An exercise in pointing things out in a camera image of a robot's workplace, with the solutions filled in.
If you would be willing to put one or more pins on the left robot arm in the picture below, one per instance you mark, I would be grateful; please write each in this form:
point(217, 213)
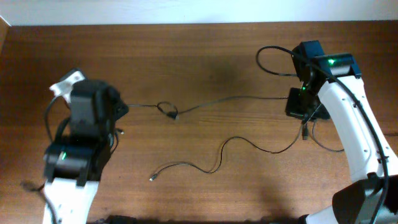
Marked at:
point(83, 145)

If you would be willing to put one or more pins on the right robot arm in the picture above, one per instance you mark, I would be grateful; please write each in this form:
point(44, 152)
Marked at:
point(332, 88)

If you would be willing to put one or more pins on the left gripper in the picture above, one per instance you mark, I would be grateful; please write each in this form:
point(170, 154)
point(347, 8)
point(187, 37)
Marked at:
point(117, 110)

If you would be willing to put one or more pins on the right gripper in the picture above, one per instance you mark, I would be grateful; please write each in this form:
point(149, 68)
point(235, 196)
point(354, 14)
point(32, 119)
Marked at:
point(291, 109)

